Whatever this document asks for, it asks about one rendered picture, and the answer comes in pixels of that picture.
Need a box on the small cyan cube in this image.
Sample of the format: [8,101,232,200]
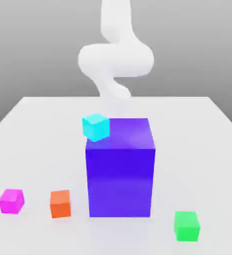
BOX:
[82,113,111,142]

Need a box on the small green cube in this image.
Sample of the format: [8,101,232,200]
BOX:
[174,211,201,242]

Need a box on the small orange cube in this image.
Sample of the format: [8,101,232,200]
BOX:
[49,189,72,219]

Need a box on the small magenta cube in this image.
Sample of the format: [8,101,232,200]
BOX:
[0,188,25,215]

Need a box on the large purple box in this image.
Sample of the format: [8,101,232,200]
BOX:
[85,118,156,218]

